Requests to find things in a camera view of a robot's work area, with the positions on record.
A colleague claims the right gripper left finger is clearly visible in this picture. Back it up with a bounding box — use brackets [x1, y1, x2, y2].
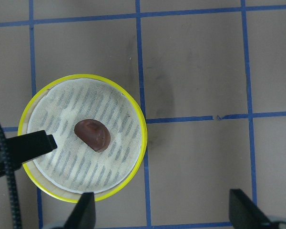
[63, 192, 96, 229]

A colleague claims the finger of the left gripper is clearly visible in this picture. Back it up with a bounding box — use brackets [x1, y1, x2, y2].
[6, 130, 57, 167]

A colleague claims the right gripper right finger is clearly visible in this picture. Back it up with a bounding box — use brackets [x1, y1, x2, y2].
[229, 189, 276, 229]

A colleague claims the yellow bamboo steamer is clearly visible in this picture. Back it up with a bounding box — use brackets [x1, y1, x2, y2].
[18, 74, 147, 203]

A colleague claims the brown steamed bun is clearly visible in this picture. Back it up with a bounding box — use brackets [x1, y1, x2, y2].
[74, 119, 111, 153]

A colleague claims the black braided cable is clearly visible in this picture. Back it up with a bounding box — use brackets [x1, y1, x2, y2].
[0, 107, 23, 229]

